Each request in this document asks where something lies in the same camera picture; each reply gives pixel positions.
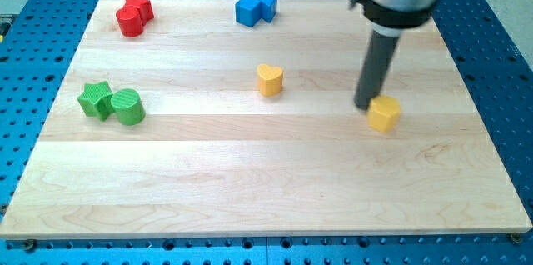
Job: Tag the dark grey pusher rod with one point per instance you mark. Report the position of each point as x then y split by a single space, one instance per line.
379 54

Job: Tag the yellow hexagon block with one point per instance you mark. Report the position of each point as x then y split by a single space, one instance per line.
383 113

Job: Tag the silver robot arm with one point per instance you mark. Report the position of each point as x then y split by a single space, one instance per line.
389 19

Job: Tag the yellow heart block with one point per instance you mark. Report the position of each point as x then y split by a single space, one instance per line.
270 80

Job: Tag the blue triangle block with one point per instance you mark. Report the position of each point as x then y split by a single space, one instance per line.
268 9

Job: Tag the blue cube block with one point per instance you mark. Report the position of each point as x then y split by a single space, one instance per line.
248 12

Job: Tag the wooden board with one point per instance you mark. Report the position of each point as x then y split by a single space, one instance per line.
215 158

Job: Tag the red star block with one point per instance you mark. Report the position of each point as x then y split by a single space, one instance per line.
144 7

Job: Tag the red cylinder block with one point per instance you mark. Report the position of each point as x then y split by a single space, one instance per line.
129 21

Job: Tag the green cylinder block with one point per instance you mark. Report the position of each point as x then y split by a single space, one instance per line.
128 107

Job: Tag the green star block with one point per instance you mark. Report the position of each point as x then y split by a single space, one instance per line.
95 100

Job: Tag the blue perforated table plate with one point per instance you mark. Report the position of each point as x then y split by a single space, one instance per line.
44 36

